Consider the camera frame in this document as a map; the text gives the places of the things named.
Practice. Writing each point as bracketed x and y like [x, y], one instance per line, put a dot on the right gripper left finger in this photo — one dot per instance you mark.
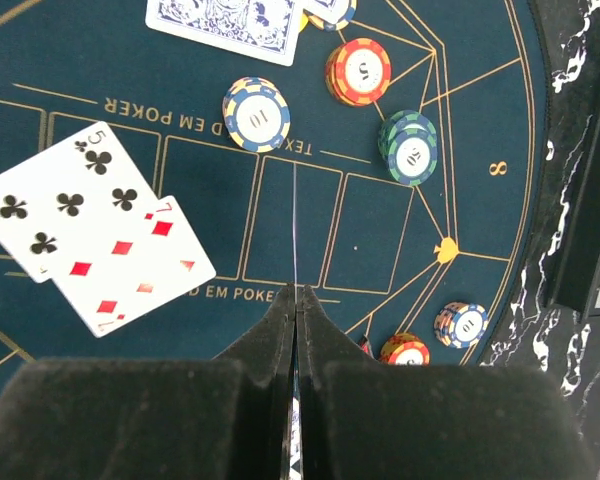
[226, 418]

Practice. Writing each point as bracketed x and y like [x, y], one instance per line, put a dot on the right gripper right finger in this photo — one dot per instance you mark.
[362, 419]

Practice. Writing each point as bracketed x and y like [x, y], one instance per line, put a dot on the orange poker chip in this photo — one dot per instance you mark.
[358, 72]
[404, 349]

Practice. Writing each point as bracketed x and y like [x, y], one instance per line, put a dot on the white-blue poker chip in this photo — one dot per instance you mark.
[342, 23]
[256, 114]
[461, 325]

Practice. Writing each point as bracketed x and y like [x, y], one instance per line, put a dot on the seven of diamonds card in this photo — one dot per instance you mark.
[134, 269]

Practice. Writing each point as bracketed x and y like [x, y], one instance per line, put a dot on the five of clubs card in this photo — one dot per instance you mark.
[48, 201]

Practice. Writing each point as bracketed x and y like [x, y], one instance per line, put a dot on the dealt blue-backed card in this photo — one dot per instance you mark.
[267, 30]
[329, 10]

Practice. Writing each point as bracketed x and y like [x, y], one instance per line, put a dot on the round blue poker mat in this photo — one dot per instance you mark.
[382, 257]

